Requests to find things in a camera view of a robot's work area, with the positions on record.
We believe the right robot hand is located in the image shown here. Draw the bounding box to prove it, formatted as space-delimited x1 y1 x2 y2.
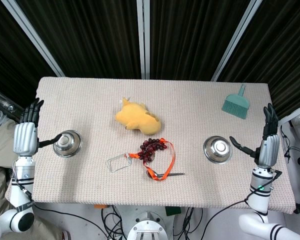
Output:
229 103 281 168

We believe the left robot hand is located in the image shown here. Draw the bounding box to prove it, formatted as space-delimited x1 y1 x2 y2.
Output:
13 98 63 157

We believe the metal bowl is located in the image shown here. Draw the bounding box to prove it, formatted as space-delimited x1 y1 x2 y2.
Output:
202 135 234 165
52 129 83 158

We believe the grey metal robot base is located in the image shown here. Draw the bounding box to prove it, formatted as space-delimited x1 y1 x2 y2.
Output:
126 211 175 240

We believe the shiny metal bar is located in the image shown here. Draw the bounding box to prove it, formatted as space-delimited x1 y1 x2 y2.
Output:
0 84 25 119

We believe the white machine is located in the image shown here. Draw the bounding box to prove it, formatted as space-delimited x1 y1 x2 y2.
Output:
289 115 300 141

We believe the teal hand brush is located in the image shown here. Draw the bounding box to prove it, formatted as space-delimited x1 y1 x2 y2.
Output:
221 84 249 120

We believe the beige waffle tablecloth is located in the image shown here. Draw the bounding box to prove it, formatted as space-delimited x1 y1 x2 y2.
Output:
32 76 297 215

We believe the clear badge holder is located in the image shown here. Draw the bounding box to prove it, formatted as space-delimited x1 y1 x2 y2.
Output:
106 153 133 174

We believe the black curtain panel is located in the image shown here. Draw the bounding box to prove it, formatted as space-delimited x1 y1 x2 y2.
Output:
16 0 143 80
0 0 60 109
149 0 252 81
218 0 300 119

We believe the metal spoon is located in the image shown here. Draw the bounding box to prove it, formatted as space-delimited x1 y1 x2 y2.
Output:
145 167 186 181

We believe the yellow plush toy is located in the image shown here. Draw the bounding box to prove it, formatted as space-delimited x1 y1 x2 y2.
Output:
114 96 163 135

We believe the green box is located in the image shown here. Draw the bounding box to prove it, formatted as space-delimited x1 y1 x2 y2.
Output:
164 206 182 218

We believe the dark red grape bunch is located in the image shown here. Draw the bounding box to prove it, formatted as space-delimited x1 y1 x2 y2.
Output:
137 138 167 161

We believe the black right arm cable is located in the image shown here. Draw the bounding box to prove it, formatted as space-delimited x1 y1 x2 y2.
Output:
207 168 283 211

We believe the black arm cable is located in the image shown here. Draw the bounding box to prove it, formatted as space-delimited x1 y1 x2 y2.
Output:
11 161 35 201
207 168 283 211

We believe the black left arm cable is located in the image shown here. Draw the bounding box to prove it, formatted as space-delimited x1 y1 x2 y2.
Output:
11 161 35 201

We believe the orange ribbon lanyard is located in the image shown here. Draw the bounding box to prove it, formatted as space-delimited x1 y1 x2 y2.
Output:
126 137 177 182

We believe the aluminium frame post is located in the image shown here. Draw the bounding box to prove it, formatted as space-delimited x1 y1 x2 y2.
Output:
0 0 66 78
136 0 151 80
211 0 260 82

